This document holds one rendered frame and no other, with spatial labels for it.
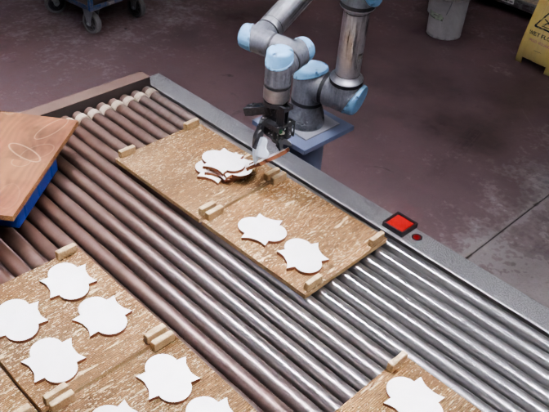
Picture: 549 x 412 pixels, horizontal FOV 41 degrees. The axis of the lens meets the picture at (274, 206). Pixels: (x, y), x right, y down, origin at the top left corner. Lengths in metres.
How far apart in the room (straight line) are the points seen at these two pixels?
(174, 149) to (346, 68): 0.63
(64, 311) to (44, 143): 0.62
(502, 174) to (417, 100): 0.87
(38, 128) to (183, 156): 0.45
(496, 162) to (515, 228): 0.60
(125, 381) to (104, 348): 0.11
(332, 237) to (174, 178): 0.54
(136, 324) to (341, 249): 0.61
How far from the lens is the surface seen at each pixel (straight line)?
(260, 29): 2.16
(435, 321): 1.97
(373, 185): 3.99
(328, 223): 2.17
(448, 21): 5.72
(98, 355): 1.80
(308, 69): 2.61
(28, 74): 5.01
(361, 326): 1.91
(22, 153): 2.29
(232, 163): 2.30
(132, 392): 1.72
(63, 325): 1.87
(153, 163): 2.38
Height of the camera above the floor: 2.27
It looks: 37 degrees down
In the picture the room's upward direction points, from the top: 5 degrees clockwise
